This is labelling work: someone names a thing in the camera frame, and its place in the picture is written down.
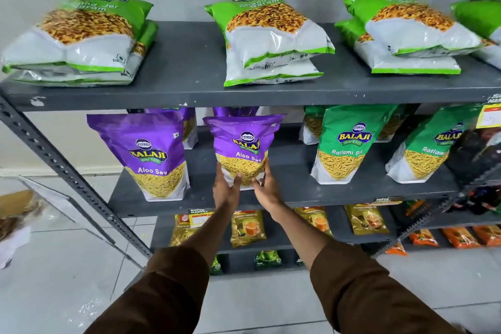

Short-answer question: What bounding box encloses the person's right hand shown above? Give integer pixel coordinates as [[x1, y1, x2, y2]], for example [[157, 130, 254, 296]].
[[252, 157, 287, 222]]

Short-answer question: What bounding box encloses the person's left hand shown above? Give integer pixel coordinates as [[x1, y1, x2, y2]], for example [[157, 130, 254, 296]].
[[212, 161, 243, 213]]

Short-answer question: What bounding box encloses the grey metal shelf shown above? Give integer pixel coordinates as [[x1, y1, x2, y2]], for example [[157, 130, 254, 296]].
[[0, 0, 501, 280]]

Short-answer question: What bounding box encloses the green-white packet stack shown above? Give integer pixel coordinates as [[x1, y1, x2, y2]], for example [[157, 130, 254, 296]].
[[0, 0, 501, 88]]

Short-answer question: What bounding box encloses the person's left forearm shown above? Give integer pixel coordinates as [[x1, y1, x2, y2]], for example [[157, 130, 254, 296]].
[[84, 204, 235, 334]]

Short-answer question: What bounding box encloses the person's right forearm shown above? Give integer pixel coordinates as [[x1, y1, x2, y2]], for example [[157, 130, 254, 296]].
[[270, 204, 462, 334]]

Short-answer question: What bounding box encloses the gold tea packet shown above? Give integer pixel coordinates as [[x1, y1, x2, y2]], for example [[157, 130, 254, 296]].
[[170, 214, 204, 247], [345, 204, 391, 236], [294, 206, 334, 237], [230, 210, 268, 248]]

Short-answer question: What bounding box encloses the orange packet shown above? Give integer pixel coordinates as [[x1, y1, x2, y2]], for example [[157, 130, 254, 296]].
[[409, 229, 440, 247], [385, 242, 408, 257], [442, 226, 482, 249], [472, 224, 501, 247]]

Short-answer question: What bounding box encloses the grey metal rack unit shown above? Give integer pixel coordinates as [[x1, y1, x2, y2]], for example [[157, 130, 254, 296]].
[[369, 165, 501, 260]]

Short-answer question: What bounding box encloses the row of soft drink bottles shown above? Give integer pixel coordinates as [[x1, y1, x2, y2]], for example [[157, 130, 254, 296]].
[[450, 187, 501, 216]]

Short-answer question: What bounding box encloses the cardboard box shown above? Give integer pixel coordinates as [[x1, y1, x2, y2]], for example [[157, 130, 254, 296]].
[[0, 190, 37, 220]]

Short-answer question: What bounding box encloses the clear plastic bag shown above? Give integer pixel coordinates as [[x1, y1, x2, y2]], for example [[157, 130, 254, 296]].
[[0, 204, 50, 270]]

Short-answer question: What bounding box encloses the yellow red price label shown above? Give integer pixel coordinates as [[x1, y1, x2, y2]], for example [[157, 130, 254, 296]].
[[475, 94, 501, 130]]

